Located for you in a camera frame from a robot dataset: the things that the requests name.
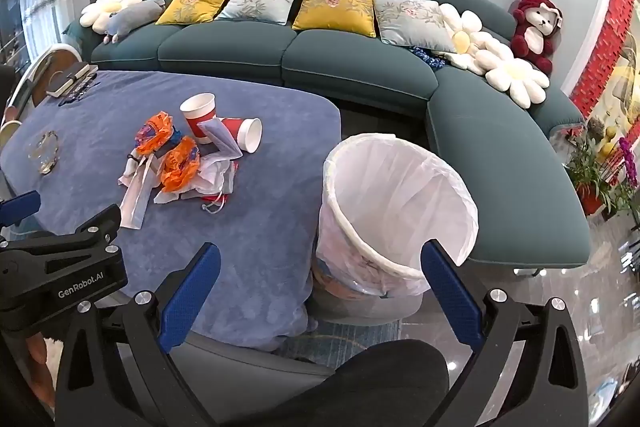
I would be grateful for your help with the grey face mask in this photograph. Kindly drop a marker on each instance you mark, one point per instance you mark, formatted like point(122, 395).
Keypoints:
point(221, 138)

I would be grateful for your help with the blue wrapper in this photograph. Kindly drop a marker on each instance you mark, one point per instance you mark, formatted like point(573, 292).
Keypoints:
point(175, 138)

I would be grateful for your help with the yellow cushion left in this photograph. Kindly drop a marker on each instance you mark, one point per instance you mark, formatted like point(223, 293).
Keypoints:
point(189, 12)

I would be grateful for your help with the light blue cushion right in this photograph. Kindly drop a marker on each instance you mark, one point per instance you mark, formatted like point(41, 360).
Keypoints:
point(409, 23)

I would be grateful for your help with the orange plastic bag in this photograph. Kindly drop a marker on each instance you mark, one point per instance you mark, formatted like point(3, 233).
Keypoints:
point(154, 134)
point(180, 165)

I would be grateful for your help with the red paper cup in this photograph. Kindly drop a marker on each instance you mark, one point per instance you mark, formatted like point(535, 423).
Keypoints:
point(196, 109)
point(247, 132)

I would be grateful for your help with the red paper packet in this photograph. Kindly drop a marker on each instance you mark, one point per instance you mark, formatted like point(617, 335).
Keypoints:
point(213, 204)

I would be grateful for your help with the dark notebook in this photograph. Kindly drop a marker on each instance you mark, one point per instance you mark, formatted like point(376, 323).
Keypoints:
point(61, 82)

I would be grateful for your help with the yellow cushion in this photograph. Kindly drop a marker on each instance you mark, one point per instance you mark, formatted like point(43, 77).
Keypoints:
point(355, 16)
point(189, 12)

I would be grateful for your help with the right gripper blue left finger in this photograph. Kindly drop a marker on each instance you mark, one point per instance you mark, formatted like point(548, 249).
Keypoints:
point(183, 293)

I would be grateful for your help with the white flower cushion right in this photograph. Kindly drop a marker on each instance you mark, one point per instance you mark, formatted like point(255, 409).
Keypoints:
point(477, 51)

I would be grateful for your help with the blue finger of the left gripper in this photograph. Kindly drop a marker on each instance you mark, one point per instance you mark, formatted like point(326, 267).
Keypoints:
point(14, 210)

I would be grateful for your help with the white flower cushion left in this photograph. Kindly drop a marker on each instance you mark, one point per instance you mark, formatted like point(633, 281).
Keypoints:
point(96, 14)

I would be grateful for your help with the red monkey plush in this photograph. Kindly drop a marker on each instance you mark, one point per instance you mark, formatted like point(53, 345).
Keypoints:
point(537, 23)

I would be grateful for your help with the potted flower plant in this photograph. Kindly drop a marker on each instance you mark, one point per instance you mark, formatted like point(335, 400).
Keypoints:
point(604, 174)

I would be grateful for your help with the round side chair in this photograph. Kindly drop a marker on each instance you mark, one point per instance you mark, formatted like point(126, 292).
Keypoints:
point(31, 88)

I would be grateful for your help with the teal sectional sofa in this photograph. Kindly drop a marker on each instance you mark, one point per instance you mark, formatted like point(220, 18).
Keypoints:
point(530, 214)

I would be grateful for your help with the glass ashtray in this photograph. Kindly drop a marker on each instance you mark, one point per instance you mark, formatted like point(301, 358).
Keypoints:
point(44, 152)

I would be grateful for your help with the grey seal plush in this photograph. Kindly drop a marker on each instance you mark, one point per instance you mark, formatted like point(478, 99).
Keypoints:
point(129, 19)

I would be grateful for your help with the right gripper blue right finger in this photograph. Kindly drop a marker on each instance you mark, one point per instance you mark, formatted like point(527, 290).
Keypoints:
point(463, 309)

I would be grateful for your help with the yellow cushion right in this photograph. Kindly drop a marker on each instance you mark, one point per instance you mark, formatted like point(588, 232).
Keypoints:
point(355, 16)

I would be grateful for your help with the white lined trash bin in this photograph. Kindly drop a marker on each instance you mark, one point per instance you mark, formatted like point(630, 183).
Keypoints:
point(383, 198)

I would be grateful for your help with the white flower cushion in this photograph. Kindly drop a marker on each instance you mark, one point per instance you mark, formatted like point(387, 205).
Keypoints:
point(96, 14)
point(477, 51)

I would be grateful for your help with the blue beaded item on sofa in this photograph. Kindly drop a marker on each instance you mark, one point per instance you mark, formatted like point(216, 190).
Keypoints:
point(435, 62)

